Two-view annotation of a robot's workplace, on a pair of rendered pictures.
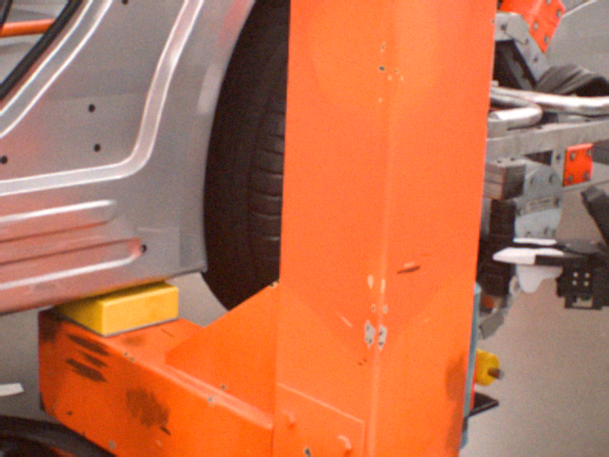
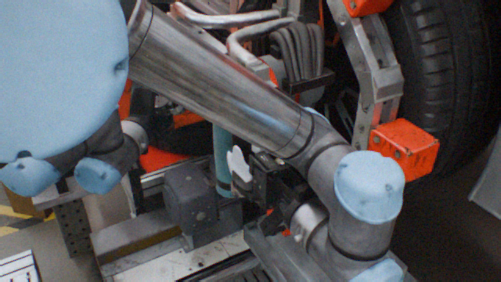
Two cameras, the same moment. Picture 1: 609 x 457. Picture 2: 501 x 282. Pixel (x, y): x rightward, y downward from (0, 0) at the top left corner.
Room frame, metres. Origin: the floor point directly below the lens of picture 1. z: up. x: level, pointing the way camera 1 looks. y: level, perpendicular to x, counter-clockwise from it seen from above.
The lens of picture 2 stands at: (2.05, -1.14, 1.31)
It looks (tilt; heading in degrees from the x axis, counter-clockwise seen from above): 35 degrees down; 104
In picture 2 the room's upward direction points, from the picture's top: straight up
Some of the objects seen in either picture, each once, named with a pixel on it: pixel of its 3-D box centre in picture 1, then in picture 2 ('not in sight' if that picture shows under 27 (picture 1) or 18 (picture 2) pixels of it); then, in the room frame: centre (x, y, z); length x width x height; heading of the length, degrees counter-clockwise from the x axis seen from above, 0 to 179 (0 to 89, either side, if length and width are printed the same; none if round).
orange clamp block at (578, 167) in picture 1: (561, 162); (400, 150); (2.15, -0.47, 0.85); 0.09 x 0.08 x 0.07; 134
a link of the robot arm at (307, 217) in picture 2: not in sight; (315, 225); (2.03, -0.69, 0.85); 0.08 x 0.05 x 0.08; 44
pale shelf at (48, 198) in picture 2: not in sight; (53, 160); (1.14, -0.19, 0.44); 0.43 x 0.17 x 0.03; 134
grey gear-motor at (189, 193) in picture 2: not in sight; (227, 199); (1.69, -0.05, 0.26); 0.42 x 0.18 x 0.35; 44
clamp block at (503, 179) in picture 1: (488, 174); not in sight; (1.67, -0.26, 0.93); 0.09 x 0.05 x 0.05; 44
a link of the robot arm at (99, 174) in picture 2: not in sight; (106, 161); (1.63, -0.59, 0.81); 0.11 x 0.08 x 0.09; 88
